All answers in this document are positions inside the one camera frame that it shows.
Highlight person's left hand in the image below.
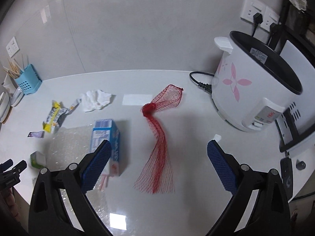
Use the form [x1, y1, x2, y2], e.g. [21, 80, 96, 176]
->
[2, 188, 21, 222]

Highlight blue utensil holder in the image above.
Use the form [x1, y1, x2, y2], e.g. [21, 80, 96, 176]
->
[14, 64, 42, 95]

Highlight white tissue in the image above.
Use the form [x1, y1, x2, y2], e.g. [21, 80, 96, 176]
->
[80, 89, 112, 112]

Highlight white pink rice cooker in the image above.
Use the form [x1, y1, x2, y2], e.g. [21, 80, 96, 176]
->
[211, 31, 303, 132]

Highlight white microwave oven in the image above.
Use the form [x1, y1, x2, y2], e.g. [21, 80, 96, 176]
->
[276, 40, 314, 200]

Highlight yellow silver snack wrapper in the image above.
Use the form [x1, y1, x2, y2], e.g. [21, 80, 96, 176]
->
[42, 99, 81, 134]

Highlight stacked white bowls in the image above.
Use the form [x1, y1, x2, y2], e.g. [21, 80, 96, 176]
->
[0, 91, 11, 124]

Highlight blue white milk carton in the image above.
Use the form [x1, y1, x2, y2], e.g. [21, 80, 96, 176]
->
[90, 119, 121, 177]

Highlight blue patterned plate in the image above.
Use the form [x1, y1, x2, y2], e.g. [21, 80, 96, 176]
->
[10, 87, 24, 107]

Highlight red mesh net bag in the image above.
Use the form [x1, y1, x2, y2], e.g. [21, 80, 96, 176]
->
[134, 84, 184, 195]

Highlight left wall socket pair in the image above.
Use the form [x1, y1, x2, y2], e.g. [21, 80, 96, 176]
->
[6, 37, 20, 58]

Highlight wall socket pair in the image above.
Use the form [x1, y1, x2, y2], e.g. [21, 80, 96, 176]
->
[240, 0, 280, 33]
[6, 37, 20, 58]

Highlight purple sachet wrapper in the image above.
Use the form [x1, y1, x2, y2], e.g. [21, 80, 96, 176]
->
[27, 131, 44, 138]

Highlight right wall socket pair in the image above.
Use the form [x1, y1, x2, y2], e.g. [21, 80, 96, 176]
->
[240, 0, 280, 33]

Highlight clear bubble wrap sheet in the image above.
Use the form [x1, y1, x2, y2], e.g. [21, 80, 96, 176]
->
[46, 124, 109, 222]

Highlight black power cable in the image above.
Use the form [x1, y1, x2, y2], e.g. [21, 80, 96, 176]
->
[189, 71, 215, 94]

